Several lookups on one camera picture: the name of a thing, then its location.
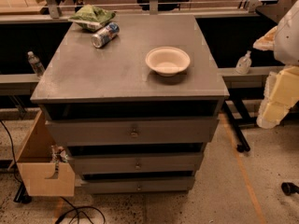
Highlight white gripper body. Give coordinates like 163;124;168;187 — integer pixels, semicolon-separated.
263;66;299;107

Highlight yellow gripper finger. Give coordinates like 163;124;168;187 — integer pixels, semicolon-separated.
253;26;277;51
256;100;290;129

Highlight grey drawer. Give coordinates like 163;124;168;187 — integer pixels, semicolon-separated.
46;118;218;147
69;152;204;175
81;176;195;194

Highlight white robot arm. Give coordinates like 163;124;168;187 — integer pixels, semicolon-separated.
253;1;299;129

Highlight grey bottom drawer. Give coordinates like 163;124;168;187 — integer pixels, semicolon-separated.
81;176;195;194

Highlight grey drawer cabinet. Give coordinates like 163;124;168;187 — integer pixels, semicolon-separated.
31;15;228;183

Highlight grey top drawer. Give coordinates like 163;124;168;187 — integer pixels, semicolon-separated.
46;118;218;147

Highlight hand sanitizer pump bottle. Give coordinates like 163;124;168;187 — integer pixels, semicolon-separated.
235;50;251;75

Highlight black caster wheel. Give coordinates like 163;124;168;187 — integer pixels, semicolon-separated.
281;182;299;196

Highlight white paper bowl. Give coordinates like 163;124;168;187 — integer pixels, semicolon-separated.
145;47;191;77

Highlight blue white soda can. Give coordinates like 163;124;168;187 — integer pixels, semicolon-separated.
92;22;120;49

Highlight green chip bag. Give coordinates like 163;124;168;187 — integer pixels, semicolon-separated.
68;5;116;32

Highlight snack packets in box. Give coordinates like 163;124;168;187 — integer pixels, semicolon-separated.
51;145;68;162

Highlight clear water bottle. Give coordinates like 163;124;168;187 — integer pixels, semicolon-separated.
27;51;45;78

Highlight wooden side box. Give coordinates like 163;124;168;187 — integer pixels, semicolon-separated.
16;111;75;197

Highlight grey metal side rail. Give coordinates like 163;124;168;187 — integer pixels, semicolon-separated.
218;66;283;89

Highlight black table leg frame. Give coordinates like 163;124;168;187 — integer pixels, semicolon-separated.
222;98;256;153

